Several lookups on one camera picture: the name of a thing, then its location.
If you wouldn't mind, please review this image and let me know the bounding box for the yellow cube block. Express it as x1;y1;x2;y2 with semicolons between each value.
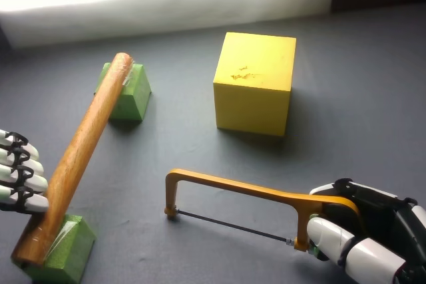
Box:
212;31;298;138

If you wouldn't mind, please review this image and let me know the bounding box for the grey table cloth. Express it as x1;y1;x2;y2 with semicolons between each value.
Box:
0;1;426;284

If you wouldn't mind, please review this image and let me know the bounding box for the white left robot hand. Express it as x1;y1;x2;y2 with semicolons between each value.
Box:
0;129;50;214

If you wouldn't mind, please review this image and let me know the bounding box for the yellow hacksaw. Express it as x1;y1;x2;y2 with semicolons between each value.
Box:
164;168;362;253

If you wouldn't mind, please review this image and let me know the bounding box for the green support block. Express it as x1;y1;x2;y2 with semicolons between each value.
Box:
25;213;98;284
94;61;153;122

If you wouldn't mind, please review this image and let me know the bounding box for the orange wooden dowel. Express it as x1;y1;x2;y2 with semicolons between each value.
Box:
11;51;135;267

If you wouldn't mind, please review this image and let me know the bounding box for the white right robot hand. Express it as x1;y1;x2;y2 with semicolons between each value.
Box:
305;178;426;284

